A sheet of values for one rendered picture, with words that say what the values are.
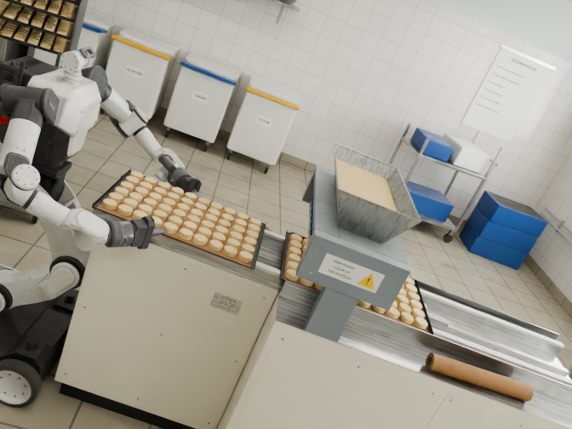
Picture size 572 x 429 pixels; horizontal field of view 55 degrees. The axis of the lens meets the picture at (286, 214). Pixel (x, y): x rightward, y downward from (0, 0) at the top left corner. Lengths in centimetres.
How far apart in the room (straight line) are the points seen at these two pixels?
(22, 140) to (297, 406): 127
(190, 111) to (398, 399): 394
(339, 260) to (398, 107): 454
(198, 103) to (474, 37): 290
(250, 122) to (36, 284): 340
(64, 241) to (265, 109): 341
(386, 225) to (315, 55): 427
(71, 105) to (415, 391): 153
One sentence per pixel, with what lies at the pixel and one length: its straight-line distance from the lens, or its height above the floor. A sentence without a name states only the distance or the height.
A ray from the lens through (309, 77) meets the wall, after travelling 600.
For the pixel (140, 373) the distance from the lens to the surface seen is 236.
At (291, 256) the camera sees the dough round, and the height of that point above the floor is 92.
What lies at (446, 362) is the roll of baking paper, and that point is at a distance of 205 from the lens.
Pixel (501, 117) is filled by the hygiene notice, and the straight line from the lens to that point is 653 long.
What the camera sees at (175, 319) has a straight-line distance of 217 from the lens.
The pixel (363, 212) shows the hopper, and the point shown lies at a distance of 180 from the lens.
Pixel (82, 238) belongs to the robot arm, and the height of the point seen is 89.
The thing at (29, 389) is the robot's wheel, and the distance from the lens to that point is 242.
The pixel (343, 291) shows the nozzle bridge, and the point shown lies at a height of 103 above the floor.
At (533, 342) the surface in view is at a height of 86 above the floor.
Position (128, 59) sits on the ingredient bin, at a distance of 546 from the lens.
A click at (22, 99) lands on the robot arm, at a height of 121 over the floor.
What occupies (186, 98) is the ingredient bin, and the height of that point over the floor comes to 46.
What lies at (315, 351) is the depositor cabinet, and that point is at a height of 78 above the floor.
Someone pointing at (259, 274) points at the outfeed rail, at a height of 87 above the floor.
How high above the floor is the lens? 185
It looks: 22 degrees down
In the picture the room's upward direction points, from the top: 23 degrees clockwise
